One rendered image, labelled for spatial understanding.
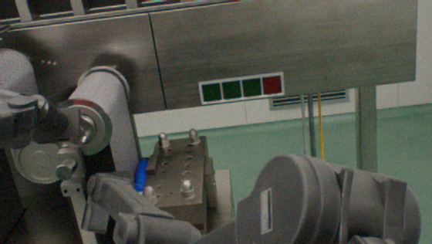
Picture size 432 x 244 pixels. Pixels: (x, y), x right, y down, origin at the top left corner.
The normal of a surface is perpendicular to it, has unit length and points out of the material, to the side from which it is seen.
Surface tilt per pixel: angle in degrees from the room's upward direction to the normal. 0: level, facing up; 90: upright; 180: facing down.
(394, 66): 90
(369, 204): 52
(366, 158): 90
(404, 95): 90
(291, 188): 63
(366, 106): 90
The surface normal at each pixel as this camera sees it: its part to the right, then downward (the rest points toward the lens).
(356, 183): 0.42, -0.66
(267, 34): 0.00, 0.39
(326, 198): 0.43, -0.26
